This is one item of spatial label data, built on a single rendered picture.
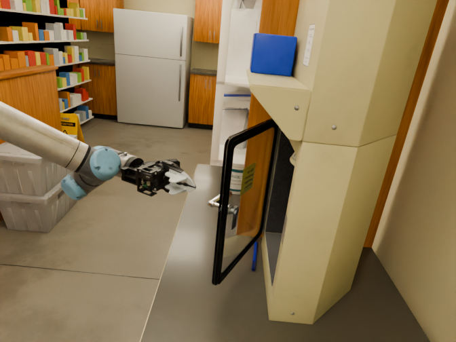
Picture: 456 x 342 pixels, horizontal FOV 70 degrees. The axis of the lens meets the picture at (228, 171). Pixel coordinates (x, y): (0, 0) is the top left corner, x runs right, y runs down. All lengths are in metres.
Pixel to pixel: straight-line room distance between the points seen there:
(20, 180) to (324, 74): 2.53
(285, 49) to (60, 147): 0.58
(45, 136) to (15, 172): 2.00
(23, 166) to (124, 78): 3.37
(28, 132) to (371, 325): 0.95
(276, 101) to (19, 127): 0.56
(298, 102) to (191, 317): 0.57
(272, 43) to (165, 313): 0.70
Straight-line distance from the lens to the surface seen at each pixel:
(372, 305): 1.05
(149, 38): 5.68
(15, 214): 3.04
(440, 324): 1.06
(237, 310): 0.92
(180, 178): 0.90
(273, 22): 0.99
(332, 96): 0.65
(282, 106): 0.64
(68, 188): 0.99
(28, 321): 2.32
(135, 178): 0.94
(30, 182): 2.83
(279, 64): 0.84
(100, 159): 0.85
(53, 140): 0.86
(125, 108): 5.94
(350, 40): 0.65
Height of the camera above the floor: 1.59
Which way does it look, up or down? 23 degrees down
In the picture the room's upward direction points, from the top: 6 degrees clockwise
